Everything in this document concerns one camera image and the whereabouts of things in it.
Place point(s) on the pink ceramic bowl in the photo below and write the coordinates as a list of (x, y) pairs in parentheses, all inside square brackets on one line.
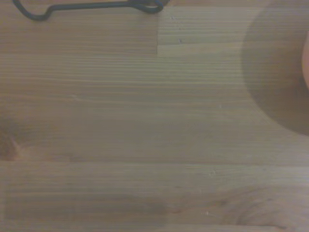
[(306, 65)]

